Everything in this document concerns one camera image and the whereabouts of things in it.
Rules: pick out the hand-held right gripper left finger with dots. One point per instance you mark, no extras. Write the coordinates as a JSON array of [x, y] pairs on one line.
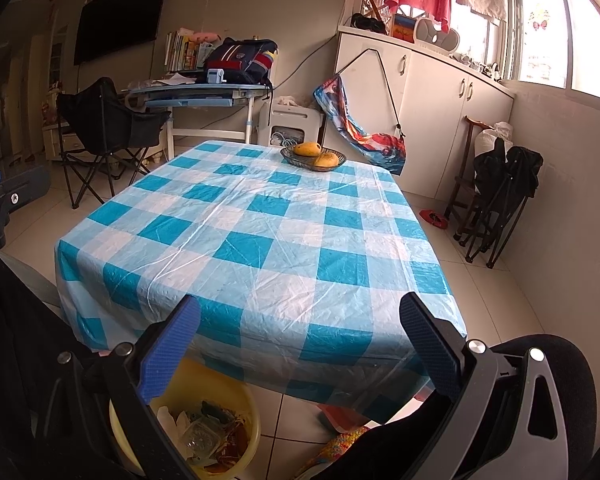
[[167, 350]]

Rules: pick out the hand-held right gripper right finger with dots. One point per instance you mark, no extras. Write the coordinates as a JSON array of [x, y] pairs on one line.
[[430, 350]]

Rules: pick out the clear bottle with white cap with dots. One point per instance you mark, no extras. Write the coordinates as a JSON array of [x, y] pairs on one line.
[[200, 437]]

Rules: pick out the yellow plastic waste bin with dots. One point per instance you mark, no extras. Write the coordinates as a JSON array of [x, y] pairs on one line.
[[240, 410]]

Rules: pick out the white low cabinet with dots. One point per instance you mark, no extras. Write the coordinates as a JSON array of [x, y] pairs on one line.
[[60, 145]]

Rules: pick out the pale grey chair seat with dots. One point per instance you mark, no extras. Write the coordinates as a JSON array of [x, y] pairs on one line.
[[30, 280]]

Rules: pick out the black folding camp chair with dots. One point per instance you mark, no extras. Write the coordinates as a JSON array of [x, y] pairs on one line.
[[105, 120]]

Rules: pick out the red slipper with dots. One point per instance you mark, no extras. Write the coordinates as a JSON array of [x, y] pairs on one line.
[[432, 218]]

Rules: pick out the floral slipper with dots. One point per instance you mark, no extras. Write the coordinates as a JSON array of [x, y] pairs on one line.
[[337, 452]]

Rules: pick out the blue checkered tablecloth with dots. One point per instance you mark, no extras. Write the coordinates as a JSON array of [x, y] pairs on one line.
[[260, 240]]

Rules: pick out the folded black chairs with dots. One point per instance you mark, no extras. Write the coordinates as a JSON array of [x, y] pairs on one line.
[[505, 195]]

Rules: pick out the blue study desk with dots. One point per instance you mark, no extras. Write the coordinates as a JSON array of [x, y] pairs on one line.
[[195, 95]]

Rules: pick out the brown wooden chair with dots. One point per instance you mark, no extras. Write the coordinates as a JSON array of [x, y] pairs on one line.
[[467, 160]]

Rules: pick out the black flat television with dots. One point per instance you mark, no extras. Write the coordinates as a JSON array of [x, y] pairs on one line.
[[122, 15]]

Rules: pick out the row of books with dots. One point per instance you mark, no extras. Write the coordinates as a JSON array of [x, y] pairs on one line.
[[185, 52]]

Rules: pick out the colourful printed bag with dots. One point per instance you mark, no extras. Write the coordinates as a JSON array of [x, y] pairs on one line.
[[375, 147]]

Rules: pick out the yellow mango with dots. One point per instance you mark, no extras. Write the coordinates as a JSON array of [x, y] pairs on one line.
[[306, 149], [326, 160]]

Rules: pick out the small light blue device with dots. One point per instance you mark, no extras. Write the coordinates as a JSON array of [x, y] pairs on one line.
[[216, 76]]

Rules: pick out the white stuffed sack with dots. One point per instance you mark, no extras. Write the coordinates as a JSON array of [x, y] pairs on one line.
[[495, 135]]

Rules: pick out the dark glass fruit bowl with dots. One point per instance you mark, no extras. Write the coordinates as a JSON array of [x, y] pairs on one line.
[[300, 160]]

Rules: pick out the pink plush toy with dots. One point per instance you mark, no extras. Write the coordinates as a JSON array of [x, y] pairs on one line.
[[206, 36]]

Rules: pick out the navy and red backpack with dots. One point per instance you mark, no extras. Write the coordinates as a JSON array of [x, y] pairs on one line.
[[240, 62]]

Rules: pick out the white plastic stool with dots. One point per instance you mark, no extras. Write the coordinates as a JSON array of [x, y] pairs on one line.
[[292, 122]]

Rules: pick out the white butterfly shaped stand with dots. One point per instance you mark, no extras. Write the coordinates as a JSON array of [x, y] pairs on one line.
[[437, 35]]

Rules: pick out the colourful picture board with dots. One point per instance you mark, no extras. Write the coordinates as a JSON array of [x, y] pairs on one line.
[[402, 29]]

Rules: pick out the black bag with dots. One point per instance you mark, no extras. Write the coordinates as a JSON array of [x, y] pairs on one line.
[[367, 24]]

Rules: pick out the red wall ornament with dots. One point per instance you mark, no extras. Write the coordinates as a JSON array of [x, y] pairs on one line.
[[56, 0]]

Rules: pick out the white wall cabinets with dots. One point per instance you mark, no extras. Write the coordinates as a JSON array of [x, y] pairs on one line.
[[430, 110]]

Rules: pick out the window with white frame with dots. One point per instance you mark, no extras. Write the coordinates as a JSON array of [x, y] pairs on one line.
[[555, 25]]

